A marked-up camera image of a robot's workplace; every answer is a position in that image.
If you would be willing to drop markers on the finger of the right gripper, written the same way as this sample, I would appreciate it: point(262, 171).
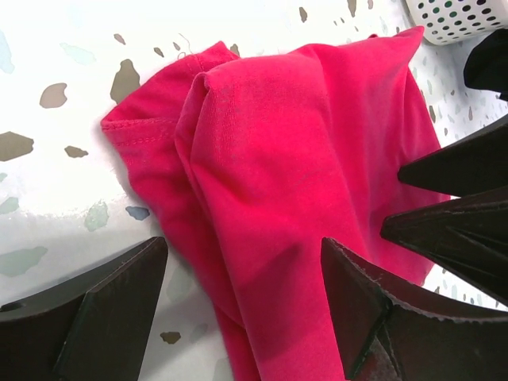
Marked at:
point(466, 236)
point(472, 165)

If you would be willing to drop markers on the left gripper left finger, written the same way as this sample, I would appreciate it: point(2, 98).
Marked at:
point(92, 327)

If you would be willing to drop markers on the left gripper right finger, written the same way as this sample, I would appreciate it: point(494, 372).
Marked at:
point(387, 328)

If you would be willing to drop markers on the pink t shirt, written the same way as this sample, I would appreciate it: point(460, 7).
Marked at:
point(248, 163)

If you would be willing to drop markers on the black t shirt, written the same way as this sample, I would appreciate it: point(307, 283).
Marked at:
point(487, 65)

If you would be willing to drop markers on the white laundry basket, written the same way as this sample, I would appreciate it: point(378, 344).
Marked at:
point(451, 21)

